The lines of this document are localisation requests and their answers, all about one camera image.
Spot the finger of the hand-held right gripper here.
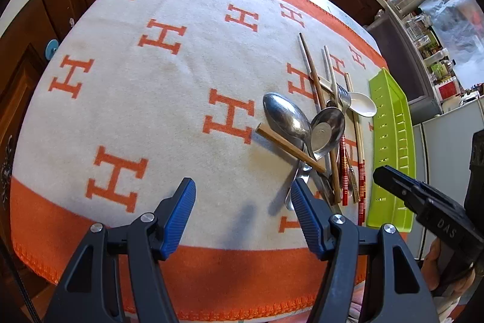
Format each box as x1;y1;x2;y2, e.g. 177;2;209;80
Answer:
373;165;430;215

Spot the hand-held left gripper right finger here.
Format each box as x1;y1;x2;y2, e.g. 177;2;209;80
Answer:
290;177;435;323

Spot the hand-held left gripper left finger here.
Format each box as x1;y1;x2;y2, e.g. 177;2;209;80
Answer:
43;177;197;323

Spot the green plastic tray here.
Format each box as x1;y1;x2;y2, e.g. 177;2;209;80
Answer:
357;68;417;233

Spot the brown wooden chopstick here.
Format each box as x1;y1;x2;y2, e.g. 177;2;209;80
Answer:
299;32;341;206
256;123;326;174

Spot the white ceramic spoon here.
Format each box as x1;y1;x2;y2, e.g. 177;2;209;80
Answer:
314;75;378;118

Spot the oval metal spoon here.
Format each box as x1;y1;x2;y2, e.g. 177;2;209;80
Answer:
302;107;346;206

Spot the metal fork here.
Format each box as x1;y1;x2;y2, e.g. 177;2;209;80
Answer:
335;83;361;203

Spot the large metal spoon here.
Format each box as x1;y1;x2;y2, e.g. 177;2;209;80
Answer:
263;93;314;211

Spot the person's right hand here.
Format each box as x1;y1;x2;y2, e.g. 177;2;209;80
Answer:
423;238;442;292

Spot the grey refrigerator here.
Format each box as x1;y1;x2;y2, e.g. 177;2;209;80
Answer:
406;83;484;259

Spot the orange patterned blanket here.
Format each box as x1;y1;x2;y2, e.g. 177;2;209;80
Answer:
9;0;409;321

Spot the white container red label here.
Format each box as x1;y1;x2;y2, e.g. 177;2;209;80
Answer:
437;79;462;102

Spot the clear bottle yellow label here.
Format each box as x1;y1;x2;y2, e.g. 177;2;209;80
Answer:
427;51;454;81

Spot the grey glass door cabinet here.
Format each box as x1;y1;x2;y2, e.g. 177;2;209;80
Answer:
365;9;443;115

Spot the glass jar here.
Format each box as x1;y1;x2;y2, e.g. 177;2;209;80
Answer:
406;15;433;41

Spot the clear plastic wall sheet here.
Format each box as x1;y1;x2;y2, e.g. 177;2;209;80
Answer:
416;0;484;81

